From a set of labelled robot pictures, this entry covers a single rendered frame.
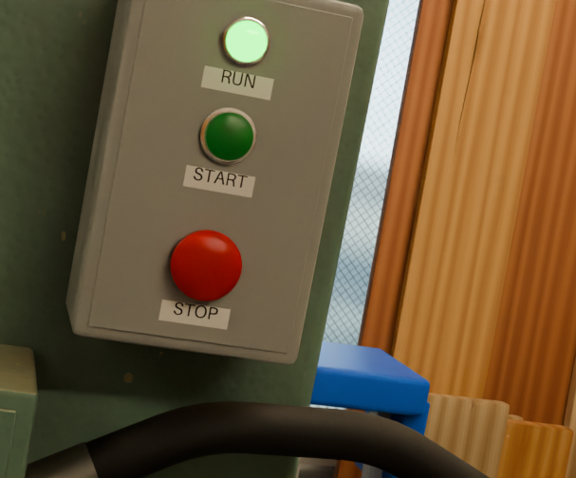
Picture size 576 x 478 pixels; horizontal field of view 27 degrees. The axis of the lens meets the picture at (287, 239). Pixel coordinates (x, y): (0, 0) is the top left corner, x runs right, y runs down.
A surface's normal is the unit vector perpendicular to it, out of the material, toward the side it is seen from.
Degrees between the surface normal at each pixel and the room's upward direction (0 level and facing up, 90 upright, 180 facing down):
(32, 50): 90
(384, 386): 90
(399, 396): 90
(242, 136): 89
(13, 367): 0
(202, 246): 81
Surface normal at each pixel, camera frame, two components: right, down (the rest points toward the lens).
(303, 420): 0.31, -0.48
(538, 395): 0.29, 0.11
